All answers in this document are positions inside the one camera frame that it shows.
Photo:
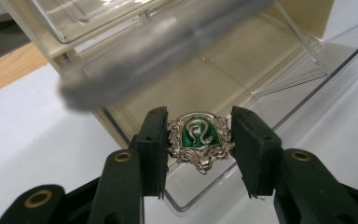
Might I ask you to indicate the beige drawer cabinet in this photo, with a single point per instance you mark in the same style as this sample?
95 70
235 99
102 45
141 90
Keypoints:
199 77

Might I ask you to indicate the light wooden board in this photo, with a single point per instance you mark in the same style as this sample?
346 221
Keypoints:
9 70

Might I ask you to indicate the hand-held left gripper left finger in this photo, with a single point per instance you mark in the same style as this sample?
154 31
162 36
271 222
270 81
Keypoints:
149 155

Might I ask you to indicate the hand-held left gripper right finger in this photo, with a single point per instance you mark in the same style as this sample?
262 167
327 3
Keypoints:
254 149

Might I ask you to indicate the clear plastic drawer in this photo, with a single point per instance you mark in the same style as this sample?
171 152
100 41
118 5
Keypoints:
130 65
292 102
84 18

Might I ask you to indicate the silver green crest badge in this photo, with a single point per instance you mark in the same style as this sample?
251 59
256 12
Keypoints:
200 140

